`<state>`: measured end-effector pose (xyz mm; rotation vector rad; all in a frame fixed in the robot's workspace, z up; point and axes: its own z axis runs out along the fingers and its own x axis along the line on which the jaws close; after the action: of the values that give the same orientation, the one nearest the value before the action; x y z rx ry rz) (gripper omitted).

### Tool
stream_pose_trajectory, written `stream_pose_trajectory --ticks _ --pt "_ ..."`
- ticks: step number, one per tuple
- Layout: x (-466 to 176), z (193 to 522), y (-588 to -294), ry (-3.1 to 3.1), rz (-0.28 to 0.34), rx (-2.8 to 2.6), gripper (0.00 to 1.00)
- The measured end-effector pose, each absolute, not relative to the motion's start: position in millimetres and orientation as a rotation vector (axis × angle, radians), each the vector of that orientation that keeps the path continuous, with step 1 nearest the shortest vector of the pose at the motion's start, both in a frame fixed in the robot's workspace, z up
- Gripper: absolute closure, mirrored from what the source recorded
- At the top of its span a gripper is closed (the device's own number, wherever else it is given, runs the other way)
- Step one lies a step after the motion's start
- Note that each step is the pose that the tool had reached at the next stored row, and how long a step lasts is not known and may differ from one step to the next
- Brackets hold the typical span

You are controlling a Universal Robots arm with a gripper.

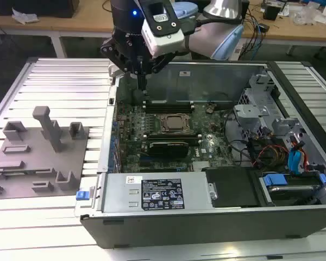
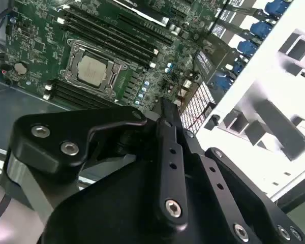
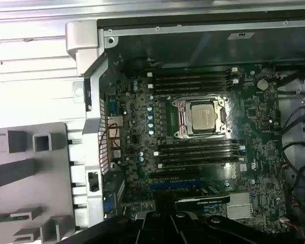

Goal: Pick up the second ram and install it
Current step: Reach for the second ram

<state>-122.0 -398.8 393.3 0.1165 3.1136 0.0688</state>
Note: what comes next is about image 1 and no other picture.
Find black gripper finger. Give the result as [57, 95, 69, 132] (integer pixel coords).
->
[99, 38, 143, 92]
[142, 52, 178, 92]

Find green RAM stick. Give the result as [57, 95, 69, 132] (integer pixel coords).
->
[0, 167, 54, 177]
[146, 100, 193, 107]

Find black RAM slot bank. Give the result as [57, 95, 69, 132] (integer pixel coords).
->
[143, 98, 195, 114]
[141, 132, 203, 142]

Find white case clip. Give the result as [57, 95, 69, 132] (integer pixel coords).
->
[108, 64, 124, 78]

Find wooden workbench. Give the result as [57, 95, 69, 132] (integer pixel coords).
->
[0, 0, 326, 48]

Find silver CPU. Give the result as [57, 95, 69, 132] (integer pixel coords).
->
[167, 116, 186, 129]

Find CPU socket with metal cover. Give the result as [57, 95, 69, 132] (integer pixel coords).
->
[159, 113, 193, 134]

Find black graphics card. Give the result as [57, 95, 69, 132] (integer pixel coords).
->
[147, 140, 190, 159]

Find large black box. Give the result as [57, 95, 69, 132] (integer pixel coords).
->
[0, 0, 80, 18]

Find green motherboard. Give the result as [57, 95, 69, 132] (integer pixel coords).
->
[112, 102, 236, 173]

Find white crumpled paper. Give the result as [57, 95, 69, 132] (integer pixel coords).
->
[11, 7, 40, 25]

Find silver drive cage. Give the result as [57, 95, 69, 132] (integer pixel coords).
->
[233, 72, 309, 145]

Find small black box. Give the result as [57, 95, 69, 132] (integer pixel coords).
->
[262, 4, 283, 21]

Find grey parts rack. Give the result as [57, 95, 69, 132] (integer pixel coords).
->
[0, 105, 91, 201]

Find silver power supply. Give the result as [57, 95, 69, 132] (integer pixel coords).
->
[101, 172, 216, 213]

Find black plastic shroud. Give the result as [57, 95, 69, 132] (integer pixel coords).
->
[202, 167, 261, 209]

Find clear plastic bags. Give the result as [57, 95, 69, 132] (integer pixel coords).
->
[289, 4, 326, 27]

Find hard disk in blue carrier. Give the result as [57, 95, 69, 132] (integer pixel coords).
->
[258, 172, 326, 206]

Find black open PC case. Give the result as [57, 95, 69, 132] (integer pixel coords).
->
[74, 58, 326, 250]

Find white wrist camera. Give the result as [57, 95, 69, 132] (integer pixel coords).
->
[140, 0, 186, 58]

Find black camera cable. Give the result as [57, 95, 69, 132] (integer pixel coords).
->
[183, 16, 242, 36]

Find background cable bundle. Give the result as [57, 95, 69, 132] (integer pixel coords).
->
[243, 5, 271, 59]

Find coloured power wire bundle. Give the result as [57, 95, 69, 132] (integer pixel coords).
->
[251, 144, 289, 168]

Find blue data wire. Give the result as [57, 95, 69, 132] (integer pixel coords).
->
[287, 140, 308, 175]

